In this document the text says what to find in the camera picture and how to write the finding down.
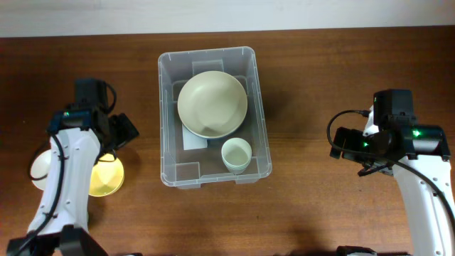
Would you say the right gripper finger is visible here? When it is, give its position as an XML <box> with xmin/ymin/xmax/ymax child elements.
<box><xmin>357</xmin><ymin>164</ymin><xmax>389</xmax><ymax>177</ymax></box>
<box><xmin>329</xmin><ymin>127</ymin><xmax>348</xmax><ymax>159</ymax></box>

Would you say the yellow cup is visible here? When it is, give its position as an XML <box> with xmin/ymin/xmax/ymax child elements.
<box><xmin>89</xmin><ymin>154</ymin><xmax>124</xmax><ymax>197</ymax></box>

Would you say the cream white cup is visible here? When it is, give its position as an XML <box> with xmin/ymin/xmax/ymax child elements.
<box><xmin>31</xmin><ymin>149</ymin><xmax>51</xmax><ymax>191</ymax></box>

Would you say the dark blue bowl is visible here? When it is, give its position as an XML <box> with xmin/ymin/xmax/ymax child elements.
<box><xmin>182</xmin><ymin>119</ymin><xmax>246</xmax><ymax>139</ymax></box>

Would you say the beige bowl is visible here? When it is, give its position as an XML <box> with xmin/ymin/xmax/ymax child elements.
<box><xmin>177</xmin><ymin>70</ymin><xmax>248</xmax><ymax>137</ymax></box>

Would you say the light grey cup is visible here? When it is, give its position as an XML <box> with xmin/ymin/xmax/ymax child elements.
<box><xmin>221</xmin><ymin>138</ymin><xmax>252</xmax><ymax>165</ymax></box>

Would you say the mint green cup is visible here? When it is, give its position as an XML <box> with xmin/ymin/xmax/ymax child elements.
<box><xmin>223</xmin><ymin>161</ymin><xmax>250</xmax><ymax>175</ymax></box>

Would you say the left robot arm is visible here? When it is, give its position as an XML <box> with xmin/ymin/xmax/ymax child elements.
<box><xmin>6</xmin><ymin>110</ymin><xmax>139</xmax><ymax>255</ymax></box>

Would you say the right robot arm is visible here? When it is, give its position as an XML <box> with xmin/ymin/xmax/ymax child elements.
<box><xmin>327</xmin><ymin>122</ymin><xmax>454</xmax><ymax>255</ymax></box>

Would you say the clear plastic storage bin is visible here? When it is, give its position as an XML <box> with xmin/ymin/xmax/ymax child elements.
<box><xmin>158</xmin><ymin>46</ymin><xmax>272</xmax><ymax>189</ymax></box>

